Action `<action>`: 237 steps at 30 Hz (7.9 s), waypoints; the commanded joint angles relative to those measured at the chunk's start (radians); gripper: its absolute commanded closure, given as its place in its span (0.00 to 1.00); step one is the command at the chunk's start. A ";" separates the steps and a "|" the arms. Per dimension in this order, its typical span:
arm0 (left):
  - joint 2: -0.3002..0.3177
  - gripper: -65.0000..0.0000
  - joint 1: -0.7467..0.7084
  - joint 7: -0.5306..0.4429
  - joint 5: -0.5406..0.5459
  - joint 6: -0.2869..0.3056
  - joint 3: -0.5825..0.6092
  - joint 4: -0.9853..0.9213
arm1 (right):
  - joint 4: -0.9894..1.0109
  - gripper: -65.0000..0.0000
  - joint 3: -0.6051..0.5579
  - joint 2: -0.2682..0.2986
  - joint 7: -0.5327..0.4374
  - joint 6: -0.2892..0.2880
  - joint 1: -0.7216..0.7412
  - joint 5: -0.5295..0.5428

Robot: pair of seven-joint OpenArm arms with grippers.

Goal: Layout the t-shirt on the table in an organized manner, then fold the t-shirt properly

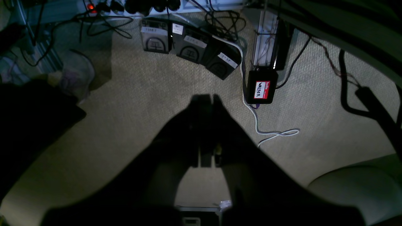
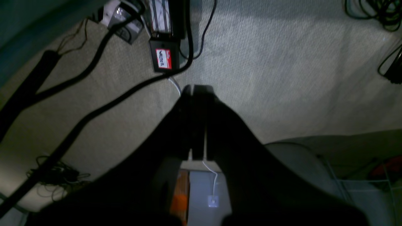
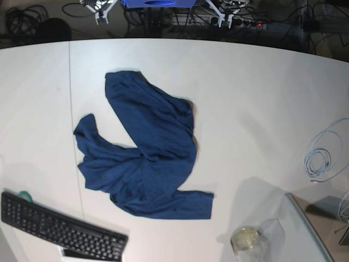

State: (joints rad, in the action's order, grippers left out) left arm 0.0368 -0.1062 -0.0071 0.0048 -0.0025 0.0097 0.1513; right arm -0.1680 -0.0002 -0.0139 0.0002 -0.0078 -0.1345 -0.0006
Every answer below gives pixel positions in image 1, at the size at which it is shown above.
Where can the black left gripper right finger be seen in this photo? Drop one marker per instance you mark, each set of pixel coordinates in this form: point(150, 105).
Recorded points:
point(262, 194)

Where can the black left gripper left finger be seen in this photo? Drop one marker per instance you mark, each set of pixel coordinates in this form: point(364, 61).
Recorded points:
point(144, 192)

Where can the black box with name sticker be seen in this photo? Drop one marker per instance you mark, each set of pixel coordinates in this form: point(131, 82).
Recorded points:
point(261, 86)

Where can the black foot pedal right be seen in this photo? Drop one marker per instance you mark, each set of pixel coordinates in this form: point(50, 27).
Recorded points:
point(221, 58)

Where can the black foot pedal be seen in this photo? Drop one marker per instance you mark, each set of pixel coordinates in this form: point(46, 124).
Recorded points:
point(221, 58)
point(155, 35)
point(189, 42)

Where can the aluminium table leg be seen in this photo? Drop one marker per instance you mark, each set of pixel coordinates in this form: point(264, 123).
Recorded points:
point(265, 33)

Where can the black foot pedal middle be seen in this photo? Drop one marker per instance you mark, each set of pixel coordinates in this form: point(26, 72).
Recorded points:
point(189, 42)

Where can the black foot pedal left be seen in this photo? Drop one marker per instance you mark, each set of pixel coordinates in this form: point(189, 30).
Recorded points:
point(155, 35)

